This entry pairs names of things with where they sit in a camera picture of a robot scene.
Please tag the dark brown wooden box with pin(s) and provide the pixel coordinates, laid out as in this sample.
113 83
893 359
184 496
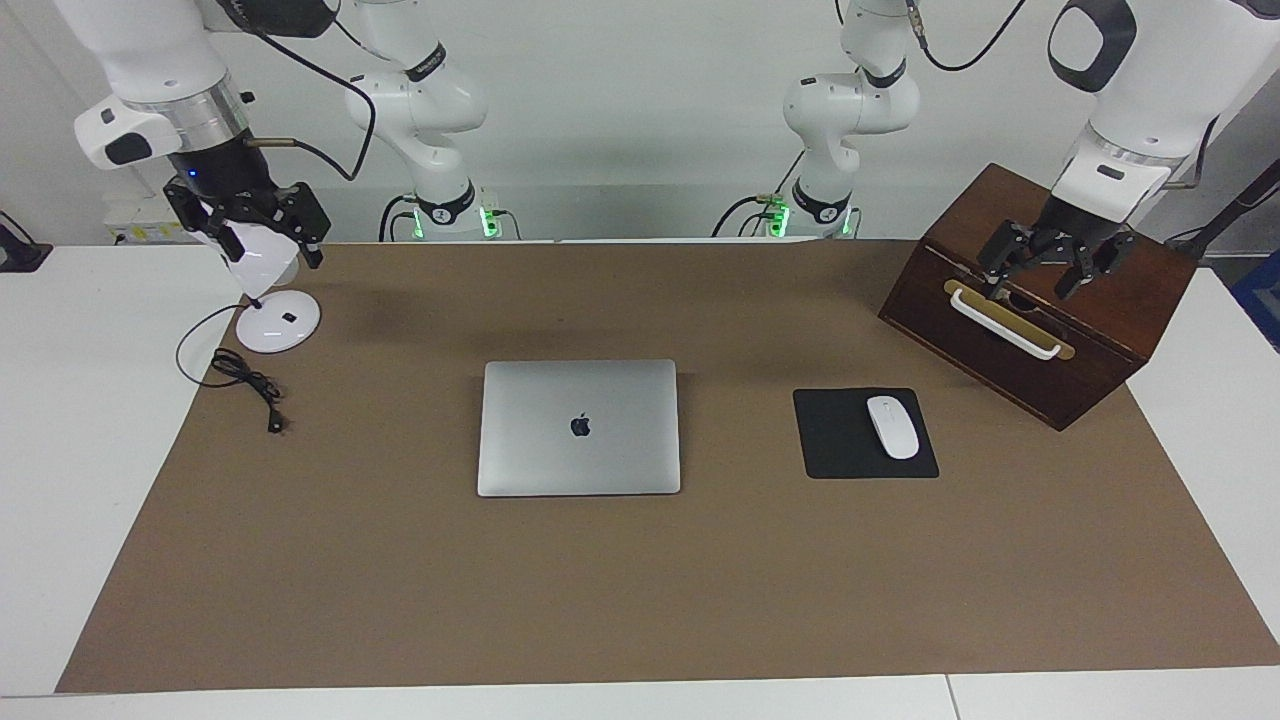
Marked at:
1100 330

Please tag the blue object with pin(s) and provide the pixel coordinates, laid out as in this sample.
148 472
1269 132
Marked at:
1262 300

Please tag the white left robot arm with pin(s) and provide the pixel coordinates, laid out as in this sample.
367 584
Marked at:
1150 100

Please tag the black mouse pad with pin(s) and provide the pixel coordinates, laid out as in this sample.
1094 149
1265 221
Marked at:
835 435

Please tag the white wall power strip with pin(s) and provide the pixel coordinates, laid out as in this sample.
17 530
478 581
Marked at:
135 215

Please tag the white desk lamp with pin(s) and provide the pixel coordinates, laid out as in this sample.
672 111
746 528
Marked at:
275 325

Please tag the white computer mouse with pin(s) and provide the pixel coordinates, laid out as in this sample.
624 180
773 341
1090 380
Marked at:
892 428

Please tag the silver grey laptop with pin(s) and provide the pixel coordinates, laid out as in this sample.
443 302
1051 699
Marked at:
580 460

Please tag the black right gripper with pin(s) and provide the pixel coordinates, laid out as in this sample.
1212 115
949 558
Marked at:
225 175

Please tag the black camera stand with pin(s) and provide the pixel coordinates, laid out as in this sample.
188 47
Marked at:
1230 212

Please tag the black stand foot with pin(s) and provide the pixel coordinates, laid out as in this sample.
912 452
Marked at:
20 255

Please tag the brown table mat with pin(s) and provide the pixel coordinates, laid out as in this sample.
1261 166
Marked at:
600 590

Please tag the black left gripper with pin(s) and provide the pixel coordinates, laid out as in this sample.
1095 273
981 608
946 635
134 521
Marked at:
1080 225

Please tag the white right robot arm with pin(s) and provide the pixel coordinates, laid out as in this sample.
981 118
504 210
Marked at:
150 50

